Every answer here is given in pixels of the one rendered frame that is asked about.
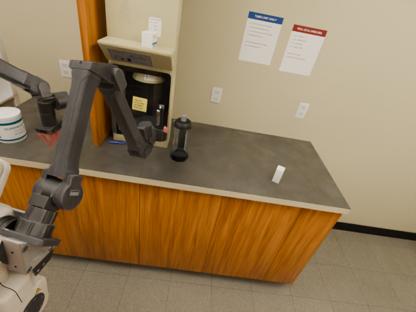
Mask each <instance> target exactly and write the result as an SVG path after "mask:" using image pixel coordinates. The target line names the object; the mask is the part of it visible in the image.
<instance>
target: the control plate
mask: <svg viewBox="0 0 416 312"><path fill-rule="evenodd" d="M107 50H108V52H109V54H110V56H111V58H112V59H113V60H117V61H124V62H128V63H134V64H141V65H145V66H151V67H153V66H152V62H151V58H150V56H144V55H140V54H134V53H127V52H124V51H117V50H111V49H107ZM131 55H132V56H131ZM115 57H117V58H115ZM140 57H142V58H140ZM121 58H123V59H124V60H122V59H121ZM127 58H129V59H131V62H130V61H128V59H127ZM134 60H135V61H136V62H134ZM140 61H141V63H140ZM145 62H146V63H145Z"/></svg>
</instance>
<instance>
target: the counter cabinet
mask: <svg viewBox="0 0 416 312"><path fill-rule="evenodd" d="M10 165H11V172H10V173H9V176H8V179H7V181H6V184H5V187H4V189H3V192H2V194H1V197H0V203H3V204H7V205H9V206H11V207H13V208H15V209H19V210H23V211H26V210H27V207H28V205H29V204H27V203H28V201H29V199H30V197H31V195H32V188H33V185H34V184H35V182H36V181H37V180H38V179H40V178H41V174H42V171H43V169H41V168H33V167H25V166H20V165H13V164H10ZM79 176H83V179H82V183H81V186H82V187H83V190H84V195H83V198H82V200H81V202H80V204H79V205H78V206H77V207H76V208H75V209H73V210H62V209H60V210H57V211H55V212H58V214H57V216H56V219H55V221H54V223H53V224H54V225H56V227H55V229H54V232H53V234H52V236H53V237H54V238H58V239H60V240H61V242H60V244H59V246H55V247H54V250H53V253H54V254H63V255H68V256H78V257H83V258H92V259H102V260H107V261H117V262H126V263H131V264H141V265H146V266H155V267H165V268H170V269H180V270H185V271H194V272H204V273H210V274H218V275H228V276H234V277H242V278H248V279H258V280H267V281H272V282H282V283H287V284H293V283H294V281H295V280H296V278H297V277H298V276H299V274H300V272H301V271H302V270H303V268H304V267H305V266H306V264H307V263H308V261H309V260H310V259H311V257H312V256H313V255H314V253H315V252H316V250H317V249H318V248H319V246H320V245H321V243H322V242H323V241H324V239H325V237H327V235H328V233H329V232H330V231H331V229H332V228H333V226H334V225H335V224H336V222H337V221H338V220H339V218H340V217H341V215H342V214H340V213H335V212H327V211H323V210H314V209H307V208H302V207H294V206H286V205H282V204H273V203H269V202H261V201H253V200H248V199H240V198H235V197H228V196H219V195H215V194H207V193H199V192H194V191H187V190H182V189H174V188H166V187H161V186H153V185H148V184H140V183H133V182H128V181H120V180H112V179H107V178H99V177H94V176H87V175H79Z"/></svg>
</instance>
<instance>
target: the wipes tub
mask: <svg viewBox="0 0 416 312"><path fill-rule="evenodd" d="M26 137H27V132H26V129H25V125H24V121H23V119H22V115H21V112H20V110H19V109H18V108H14V107H0V142H2V143H6V144H11V143H16V142H20V141H22V140H24V139H25V138H26Z"/></svg>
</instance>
